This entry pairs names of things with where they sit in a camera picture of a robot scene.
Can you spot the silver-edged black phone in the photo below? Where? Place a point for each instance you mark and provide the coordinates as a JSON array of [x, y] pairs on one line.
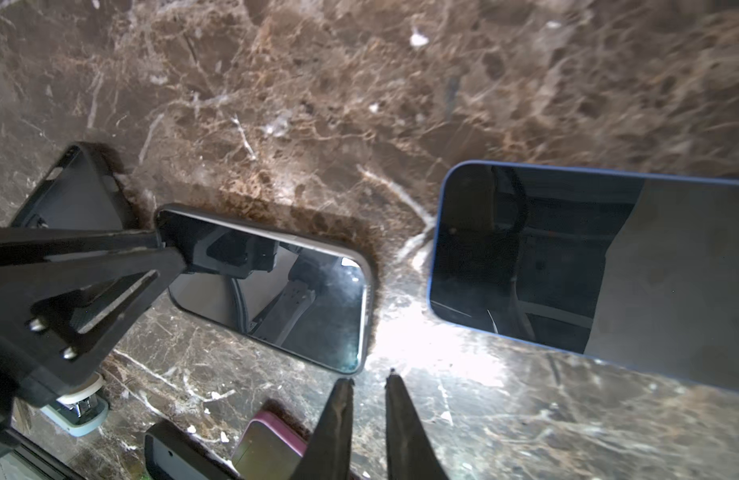
[[305, 296]]

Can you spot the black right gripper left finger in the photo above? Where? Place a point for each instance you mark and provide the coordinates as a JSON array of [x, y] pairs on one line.
[[328, 451]]

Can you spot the blue-edged phone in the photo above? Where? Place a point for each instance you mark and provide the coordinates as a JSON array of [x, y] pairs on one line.
[[638, 270]]

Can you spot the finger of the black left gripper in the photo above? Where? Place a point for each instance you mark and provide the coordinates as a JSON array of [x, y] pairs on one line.
[[66, 299]]

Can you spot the light blue stapler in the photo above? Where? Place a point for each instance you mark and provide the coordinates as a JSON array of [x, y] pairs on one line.
[[80, 412]]

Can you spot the black phone with pink case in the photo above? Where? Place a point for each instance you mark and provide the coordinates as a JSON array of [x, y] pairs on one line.
[[268, 449]]

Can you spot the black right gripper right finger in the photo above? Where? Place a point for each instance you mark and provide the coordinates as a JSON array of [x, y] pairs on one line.
[[409, 452]]

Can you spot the black phone case with camera hole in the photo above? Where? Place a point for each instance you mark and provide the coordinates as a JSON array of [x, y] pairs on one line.
[[171, 454]]

